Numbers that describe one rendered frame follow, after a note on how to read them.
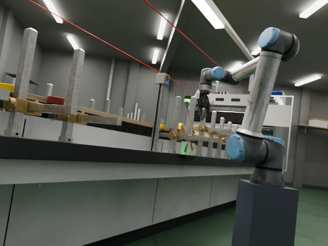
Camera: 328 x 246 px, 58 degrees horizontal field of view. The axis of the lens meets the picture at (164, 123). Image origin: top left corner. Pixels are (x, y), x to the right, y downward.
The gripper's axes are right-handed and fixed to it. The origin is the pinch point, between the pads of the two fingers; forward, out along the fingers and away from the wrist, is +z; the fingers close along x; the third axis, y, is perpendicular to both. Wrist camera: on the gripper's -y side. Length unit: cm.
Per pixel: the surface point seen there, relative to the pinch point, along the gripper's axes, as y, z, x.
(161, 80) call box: 38.9, -18.9, -16.3
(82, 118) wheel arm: 107, 17, -14
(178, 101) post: 11.1, -10.0, -16.2
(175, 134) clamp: 12.3, 14.7, -14.0
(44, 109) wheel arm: 132, 17, -8
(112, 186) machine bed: 46, 55, -38
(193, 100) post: -13.9, -16.3, -15.5
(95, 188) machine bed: 62, 55, -38
